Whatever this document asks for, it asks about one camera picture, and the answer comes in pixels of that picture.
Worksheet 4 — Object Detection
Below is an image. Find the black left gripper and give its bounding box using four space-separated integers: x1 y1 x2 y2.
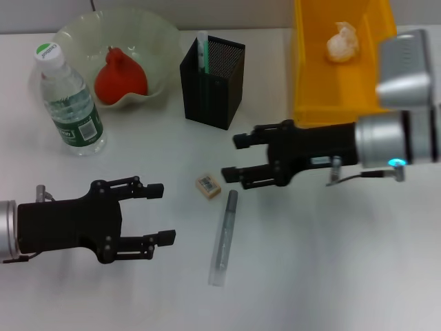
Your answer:
17 175 177 265

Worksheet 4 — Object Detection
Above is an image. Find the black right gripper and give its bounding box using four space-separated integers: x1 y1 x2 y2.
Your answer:
220 119 360 191

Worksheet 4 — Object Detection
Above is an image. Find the beige eraser with barcode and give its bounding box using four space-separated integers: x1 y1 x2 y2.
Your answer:
194 173 223 200

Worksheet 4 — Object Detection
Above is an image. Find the grey pen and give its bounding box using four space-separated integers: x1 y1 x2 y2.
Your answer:
207 189 239 288

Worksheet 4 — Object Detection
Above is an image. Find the green utility knife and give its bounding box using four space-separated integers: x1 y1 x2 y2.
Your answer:
196 30 211 75

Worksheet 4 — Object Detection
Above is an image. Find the clear green-label water bottle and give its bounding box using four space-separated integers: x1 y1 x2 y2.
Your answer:
33 41 107 157

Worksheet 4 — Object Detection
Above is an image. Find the white paper ball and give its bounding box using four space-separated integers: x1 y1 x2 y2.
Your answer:
325 21 362 65

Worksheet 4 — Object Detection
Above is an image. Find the black mesh pen holder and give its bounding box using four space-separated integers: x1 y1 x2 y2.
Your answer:
179 33 247 131

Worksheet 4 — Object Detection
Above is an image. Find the pale green glass fruit plate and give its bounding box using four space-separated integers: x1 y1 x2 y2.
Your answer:
53 9 183 111

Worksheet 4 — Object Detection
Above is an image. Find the yellow plastic bin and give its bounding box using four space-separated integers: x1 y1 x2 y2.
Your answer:
291 0 398 127

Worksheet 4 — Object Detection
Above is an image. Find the right gripper connector cable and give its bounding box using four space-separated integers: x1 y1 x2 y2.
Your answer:
325 154 407 188

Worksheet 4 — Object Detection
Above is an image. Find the gripper connector cable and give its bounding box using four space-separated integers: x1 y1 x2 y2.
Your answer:
0 184 54 265
325 154 407 188

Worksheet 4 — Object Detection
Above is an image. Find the left gripper connector cable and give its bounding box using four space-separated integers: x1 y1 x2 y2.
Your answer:
0 184 54 265

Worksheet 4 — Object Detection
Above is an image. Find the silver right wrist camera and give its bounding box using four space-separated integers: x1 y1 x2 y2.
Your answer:
375 29 437 111

